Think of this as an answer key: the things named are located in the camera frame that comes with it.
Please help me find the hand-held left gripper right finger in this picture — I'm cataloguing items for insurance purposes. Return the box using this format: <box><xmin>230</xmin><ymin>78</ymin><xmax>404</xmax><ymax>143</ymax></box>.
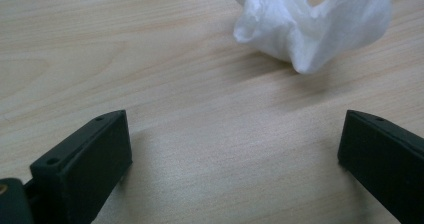
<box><xmin>337</xmin><ymin>109</ymin><xmax>424</xmax><ymax>224</ymax></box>

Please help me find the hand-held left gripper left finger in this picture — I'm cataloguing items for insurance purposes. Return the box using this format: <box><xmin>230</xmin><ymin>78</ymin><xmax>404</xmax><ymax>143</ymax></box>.
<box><xmin>29</xmin><ymin>109</ymin><xmax>134</xmax><ymax>224</ymax></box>

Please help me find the white tissue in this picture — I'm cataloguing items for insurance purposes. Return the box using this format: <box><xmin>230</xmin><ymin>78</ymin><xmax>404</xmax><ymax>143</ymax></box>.
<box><xmin>218</xmin><ymin>0</ymin><xmax>393</xmax><ymax>75</ymax></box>

